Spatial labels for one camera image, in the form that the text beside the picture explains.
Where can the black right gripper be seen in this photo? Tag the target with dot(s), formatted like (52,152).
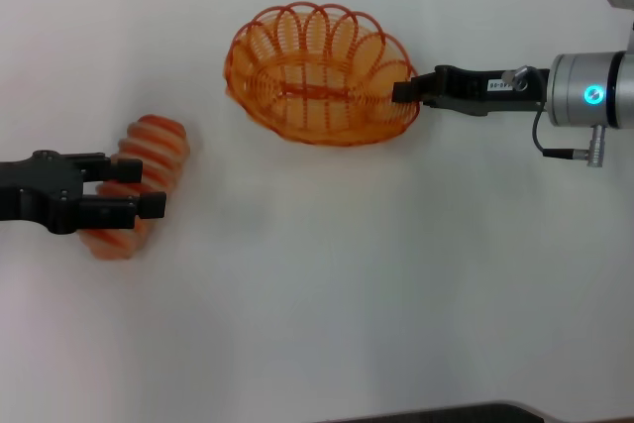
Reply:
(475,91)

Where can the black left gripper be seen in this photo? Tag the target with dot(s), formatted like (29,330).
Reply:
(39,190)

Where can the orange striped bread loaf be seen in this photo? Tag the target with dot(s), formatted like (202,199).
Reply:
(158,140)

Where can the dark robot torso edge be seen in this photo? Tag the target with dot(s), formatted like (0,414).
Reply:
(446,415)

